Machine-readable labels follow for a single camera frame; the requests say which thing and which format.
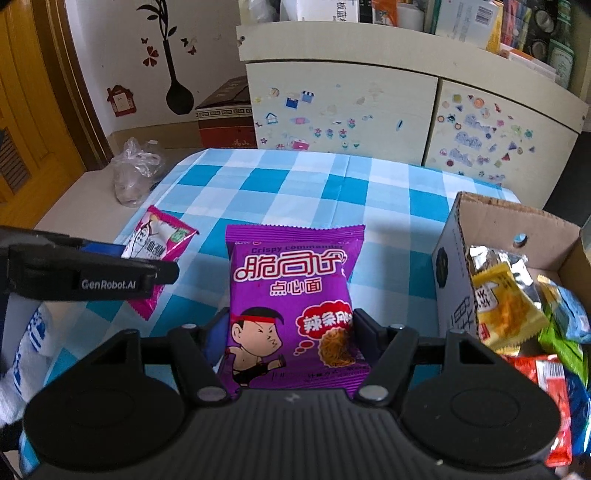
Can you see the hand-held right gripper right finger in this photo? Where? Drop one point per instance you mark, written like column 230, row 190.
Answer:
column 362, row 332

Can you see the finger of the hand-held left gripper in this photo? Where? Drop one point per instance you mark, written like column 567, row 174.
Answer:
column 104, row 248
column 55, row 274

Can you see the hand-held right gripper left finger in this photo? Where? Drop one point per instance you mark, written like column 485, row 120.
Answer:
column 214, row 341

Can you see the pink and white snack packet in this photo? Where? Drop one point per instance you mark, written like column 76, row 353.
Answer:
column 152, row 230

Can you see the purple snack packet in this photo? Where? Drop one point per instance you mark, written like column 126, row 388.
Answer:
column 286, row 286

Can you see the yellow snack packet white label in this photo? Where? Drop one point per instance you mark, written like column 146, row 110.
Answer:
column 508, row 318

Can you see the silver foil snack packet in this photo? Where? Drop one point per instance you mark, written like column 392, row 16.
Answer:
column 494, row 256

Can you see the cardboard box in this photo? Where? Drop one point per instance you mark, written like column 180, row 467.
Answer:
column 489, row 221

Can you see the orange red snack packet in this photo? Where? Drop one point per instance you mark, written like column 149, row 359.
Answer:
column 549, row 392

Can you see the green snack packet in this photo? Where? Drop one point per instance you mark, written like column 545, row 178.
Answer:
column 561, row 350

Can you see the dark blue snack packet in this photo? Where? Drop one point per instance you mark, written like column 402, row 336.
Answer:
column 579, row 415

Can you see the person's left hand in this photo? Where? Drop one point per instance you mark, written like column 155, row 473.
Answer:
column 25, row 350

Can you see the clear plastic bag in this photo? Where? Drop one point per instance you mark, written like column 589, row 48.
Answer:
column 136, row 175

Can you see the red house socket sticker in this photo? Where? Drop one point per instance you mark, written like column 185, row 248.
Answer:
column 121, row 101

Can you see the wooden door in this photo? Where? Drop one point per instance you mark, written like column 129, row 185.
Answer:
column 32, row 115

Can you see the blue checked tablecloth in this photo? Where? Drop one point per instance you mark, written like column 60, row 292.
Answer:
column 286, row 184

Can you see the brown printed carton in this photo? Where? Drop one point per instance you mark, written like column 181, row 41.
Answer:
column 226, row 120

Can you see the cream cabinet with stickers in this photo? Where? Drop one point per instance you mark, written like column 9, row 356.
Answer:
column 351, row 92

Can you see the flat white box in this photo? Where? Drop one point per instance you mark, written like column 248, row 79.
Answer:
column 528, row 61

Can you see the small orange pack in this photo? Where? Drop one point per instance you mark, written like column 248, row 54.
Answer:
column 384, row 13

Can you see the white box with barcode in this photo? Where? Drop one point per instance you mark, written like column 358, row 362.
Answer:
column 466, row 23

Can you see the green glass bottle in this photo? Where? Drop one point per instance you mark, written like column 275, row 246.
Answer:
column 562, row 50

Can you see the row of colourful boxes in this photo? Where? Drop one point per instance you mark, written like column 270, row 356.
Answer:
column 516, row 23

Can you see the black vase wall sticker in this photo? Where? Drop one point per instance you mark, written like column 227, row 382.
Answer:
column 179, row 97

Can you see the red flower wall sticker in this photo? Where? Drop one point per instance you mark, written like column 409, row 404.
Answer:
column 150, row 55

